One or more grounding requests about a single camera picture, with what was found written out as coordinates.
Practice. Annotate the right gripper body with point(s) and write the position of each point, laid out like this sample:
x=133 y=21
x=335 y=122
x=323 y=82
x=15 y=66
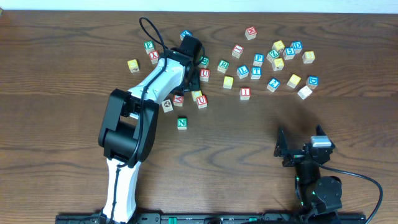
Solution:
x=297 y=155

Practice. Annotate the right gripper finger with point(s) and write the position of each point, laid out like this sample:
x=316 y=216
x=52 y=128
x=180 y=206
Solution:
x=281 y=146
x=320 y=132

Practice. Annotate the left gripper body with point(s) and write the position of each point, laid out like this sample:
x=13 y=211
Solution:
x=195 y=79

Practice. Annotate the green N block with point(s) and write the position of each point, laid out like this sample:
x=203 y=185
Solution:
x=182 y=123

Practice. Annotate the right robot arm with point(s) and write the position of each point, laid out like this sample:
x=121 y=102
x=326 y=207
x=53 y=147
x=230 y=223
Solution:
x=318 y=195

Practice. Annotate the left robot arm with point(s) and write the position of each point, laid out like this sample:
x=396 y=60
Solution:
x=128 y=129

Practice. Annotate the blue X block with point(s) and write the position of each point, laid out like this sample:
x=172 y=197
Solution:
x=184 y=34

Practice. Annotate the green B block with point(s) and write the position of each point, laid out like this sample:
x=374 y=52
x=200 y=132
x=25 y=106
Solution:
x=204 y=62

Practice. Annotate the red U block upper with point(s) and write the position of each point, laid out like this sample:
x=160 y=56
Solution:
x=204 y=75

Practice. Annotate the red u block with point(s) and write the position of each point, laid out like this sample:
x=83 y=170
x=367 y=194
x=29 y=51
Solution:
x=202 y=102
x=204 y=75

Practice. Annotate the red Y block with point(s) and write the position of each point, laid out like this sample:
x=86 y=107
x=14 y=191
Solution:
x=154 y=57

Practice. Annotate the green R block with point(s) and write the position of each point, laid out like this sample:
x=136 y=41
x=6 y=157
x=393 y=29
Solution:
x=222 y=66

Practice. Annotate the green F block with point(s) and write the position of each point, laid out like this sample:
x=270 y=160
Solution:
x=149 y=46

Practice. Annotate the white block right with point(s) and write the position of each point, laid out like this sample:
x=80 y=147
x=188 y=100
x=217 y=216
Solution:
x=304 y=92

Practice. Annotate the red I block upper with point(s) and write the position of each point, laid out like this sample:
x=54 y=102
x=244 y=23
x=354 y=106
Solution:
x=237 y=51

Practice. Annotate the red i block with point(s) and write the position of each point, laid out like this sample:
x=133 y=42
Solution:
x=245 y=93
x=237 y=51

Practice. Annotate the yellow block beside E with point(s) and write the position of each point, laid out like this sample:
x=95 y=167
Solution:
x=196 y=94

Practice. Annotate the blue D block lower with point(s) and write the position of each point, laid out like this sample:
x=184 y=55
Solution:
x=312 y=82

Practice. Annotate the blue d block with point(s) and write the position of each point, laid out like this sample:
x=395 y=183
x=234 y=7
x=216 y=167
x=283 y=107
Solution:
x=297 y=46
x=312 y=82

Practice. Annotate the plain yellow block centre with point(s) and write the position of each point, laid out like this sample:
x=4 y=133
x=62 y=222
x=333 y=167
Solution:
x=228 y=82

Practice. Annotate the red A block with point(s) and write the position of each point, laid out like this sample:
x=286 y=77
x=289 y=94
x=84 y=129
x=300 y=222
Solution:
x=178 y=100

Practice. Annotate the red U block lower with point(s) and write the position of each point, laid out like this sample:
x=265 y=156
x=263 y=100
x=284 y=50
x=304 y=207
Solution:
x=202 y=102

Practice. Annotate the blue L block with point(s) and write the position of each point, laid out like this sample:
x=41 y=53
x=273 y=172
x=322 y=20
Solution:
x=242 y=71

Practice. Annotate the yellow block far left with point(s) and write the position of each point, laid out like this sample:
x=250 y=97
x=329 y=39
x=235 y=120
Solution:
x=133 y=65

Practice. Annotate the blue 2 block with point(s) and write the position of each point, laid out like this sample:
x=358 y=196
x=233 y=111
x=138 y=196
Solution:
x=273 y=84

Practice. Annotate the red block top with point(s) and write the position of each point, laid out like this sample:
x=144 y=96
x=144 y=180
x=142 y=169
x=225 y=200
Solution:
x=250 y=33

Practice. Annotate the red I block lower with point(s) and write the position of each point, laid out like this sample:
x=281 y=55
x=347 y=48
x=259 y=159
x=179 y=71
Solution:
x=245 y=93

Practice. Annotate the white soccer ball block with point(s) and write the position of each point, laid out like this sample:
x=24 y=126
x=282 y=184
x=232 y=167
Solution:
x=167 y=106

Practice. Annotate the blue P block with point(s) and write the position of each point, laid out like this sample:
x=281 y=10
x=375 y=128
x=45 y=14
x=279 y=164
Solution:
x=258 y=60

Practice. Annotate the blue T block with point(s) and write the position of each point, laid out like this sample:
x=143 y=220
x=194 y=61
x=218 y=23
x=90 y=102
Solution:
x=256 y=73

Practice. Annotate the yellow 8 block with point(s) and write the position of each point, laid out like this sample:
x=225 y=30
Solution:
x=308 y=57

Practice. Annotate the yellow block below Z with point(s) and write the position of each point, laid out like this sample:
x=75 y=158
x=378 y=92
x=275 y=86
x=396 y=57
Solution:
x=277 y=64

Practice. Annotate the green Z block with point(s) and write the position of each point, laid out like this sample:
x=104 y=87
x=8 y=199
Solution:
x=272 y=55

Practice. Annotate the blue 5 block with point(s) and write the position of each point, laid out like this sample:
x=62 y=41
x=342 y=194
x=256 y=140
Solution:
x=288 y=53

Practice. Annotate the yellow block top right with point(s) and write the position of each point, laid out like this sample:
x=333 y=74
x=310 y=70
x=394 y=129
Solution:
x=278 y=46

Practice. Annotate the blue D block upper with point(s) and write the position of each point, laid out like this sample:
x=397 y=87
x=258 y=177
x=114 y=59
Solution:
x=297 y=46

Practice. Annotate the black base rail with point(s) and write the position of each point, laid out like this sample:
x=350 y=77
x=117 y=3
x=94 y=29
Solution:
x=156 y=218

